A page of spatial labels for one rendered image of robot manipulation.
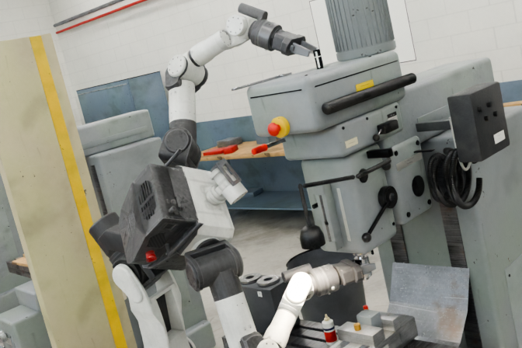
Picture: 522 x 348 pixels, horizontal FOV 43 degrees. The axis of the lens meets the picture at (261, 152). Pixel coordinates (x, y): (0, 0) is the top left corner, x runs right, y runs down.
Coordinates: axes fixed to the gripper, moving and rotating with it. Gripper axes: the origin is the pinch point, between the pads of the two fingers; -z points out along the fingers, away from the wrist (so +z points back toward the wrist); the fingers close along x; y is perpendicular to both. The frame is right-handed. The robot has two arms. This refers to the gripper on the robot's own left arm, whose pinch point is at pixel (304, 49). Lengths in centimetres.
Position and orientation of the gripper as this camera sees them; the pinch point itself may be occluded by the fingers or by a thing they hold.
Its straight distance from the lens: 210.8
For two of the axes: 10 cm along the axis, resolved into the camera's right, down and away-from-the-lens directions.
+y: 2.2, -8.9, -4.0
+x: -5.1, 2.5, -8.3
